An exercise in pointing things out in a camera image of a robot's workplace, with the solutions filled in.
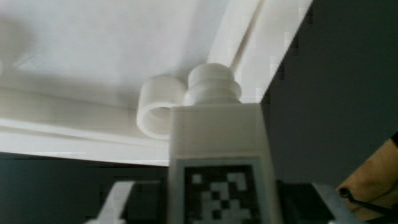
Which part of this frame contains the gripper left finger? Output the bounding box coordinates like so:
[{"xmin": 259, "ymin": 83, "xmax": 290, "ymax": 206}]
[{"xmin": 87, "ymin": 181, "xmax": 135, "ymax": 224}]

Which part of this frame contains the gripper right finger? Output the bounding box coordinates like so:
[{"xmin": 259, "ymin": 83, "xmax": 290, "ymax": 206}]
[{"xmin": 313, "ymin": 183, "xmax": 362, "ymax": 224}]

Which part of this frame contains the white table leg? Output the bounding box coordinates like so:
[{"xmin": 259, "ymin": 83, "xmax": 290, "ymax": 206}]
[{"xmin": 167, "ymin": 63, "xmax": 282, "ymax": 224}]

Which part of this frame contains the white square table top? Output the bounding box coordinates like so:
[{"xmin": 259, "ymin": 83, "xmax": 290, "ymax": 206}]
[{"xmin": 0, "ymin": 0, "xmax": 261, "ymax": 147}]

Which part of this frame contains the white U-shaped obstacle fence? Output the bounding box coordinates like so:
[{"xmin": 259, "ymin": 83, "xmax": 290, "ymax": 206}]
[{"xmin": 0, "ymin": 0, "xmax": 313, "ymax": 165}]

